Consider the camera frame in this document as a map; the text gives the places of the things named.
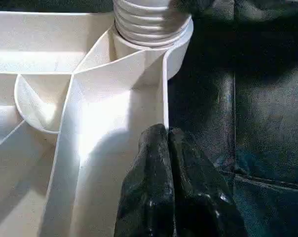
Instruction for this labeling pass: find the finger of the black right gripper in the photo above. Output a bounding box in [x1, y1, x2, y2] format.
[169, 0, 197, 17]

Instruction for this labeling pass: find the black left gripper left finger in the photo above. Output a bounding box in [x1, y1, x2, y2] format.
[115, 124, 176, 237]

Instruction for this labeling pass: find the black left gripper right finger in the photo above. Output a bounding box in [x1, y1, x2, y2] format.
[168, 127, 248, 237]

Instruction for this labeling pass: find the white plastic table leg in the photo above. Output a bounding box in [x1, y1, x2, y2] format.
[113, 0, 192, 48]

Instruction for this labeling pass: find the white plastic table top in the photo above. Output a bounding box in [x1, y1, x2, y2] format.
[0, 10, 195, 237]

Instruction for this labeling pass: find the black mat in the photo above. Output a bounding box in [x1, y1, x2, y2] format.
[166, 0, 298, 237]

